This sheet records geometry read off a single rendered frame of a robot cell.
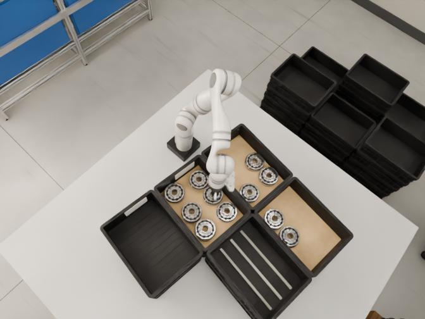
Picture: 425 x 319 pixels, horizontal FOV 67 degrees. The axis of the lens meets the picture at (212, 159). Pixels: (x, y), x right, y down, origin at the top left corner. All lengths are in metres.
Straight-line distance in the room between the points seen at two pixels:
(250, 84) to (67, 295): 2.27
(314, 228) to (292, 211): 0.13
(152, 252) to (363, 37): 3.15
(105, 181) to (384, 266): 1.57
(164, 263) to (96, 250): 0.39
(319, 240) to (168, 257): 0.75
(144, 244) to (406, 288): 2.00
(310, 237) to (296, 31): 2.47
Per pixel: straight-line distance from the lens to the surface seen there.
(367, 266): 1.96
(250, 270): 1.61
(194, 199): 1.66
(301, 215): 1.73
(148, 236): 1.62
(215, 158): 1.17
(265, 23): 3.69
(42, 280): 1.85
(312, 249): 1.71
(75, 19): 3.00
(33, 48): 2.92
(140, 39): 3.43
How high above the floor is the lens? 2.41
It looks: 65 degrees down
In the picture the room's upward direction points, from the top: 9 degrees clockwise
